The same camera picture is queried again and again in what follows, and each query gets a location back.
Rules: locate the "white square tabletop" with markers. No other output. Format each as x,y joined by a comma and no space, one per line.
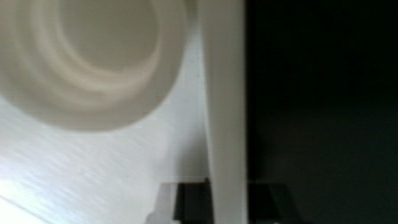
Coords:
121,110

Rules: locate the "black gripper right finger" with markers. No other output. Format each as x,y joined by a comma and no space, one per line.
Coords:
272,208

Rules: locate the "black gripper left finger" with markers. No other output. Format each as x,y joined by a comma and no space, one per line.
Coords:
184,204

